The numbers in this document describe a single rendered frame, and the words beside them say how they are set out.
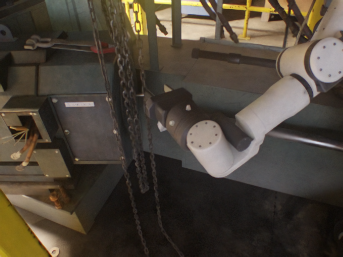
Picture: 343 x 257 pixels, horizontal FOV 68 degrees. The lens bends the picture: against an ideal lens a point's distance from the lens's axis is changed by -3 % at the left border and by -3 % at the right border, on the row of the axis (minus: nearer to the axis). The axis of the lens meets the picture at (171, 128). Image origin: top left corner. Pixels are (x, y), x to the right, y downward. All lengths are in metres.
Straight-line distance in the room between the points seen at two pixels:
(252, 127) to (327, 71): 0.16
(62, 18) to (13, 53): 0.58
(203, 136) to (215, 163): 0.06
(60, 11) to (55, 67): 0.66
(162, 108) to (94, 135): 0.43
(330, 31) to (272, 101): 0.17
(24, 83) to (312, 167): 1.28
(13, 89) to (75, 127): 0.23
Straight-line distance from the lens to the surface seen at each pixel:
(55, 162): 1.03
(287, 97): 0.52
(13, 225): 0.83
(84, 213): 1.34
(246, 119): 0.50
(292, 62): 0.56
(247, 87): 1.20
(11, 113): 0.91
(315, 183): 1.51
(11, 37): 1.14
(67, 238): 1.46
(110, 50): 0.92
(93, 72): 0.88
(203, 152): 0.46
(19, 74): 0.98
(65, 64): 0.92
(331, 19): 0.60
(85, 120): 0.93
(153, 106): 0.61
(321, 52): 0.52
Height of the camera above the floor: 1.21
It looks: 40 degrees down
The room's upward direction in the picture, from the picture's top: 2 degrees counter-clockwise
